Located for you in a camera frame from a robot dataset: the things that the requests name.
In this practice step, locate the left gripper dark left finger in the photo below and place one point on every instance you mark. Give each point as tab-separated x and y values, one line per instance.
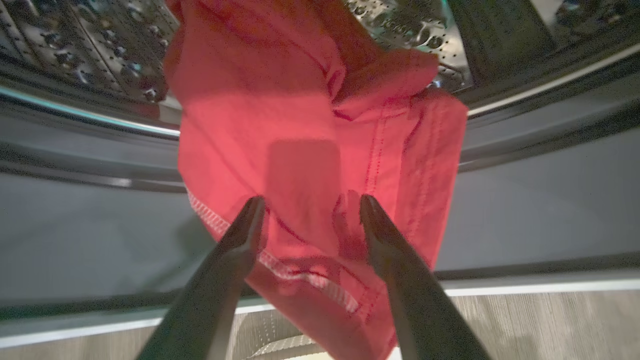
210	300

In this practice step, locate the red clothes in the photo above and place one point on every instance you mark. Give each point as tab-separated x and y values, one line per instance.
280	125

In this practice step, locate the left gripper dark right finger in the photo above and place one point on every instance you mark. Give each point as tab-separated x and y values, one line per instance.
420	310

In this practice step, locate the white front-load washing machine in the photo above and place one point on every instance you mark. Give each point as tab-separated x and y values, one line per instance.
75	225

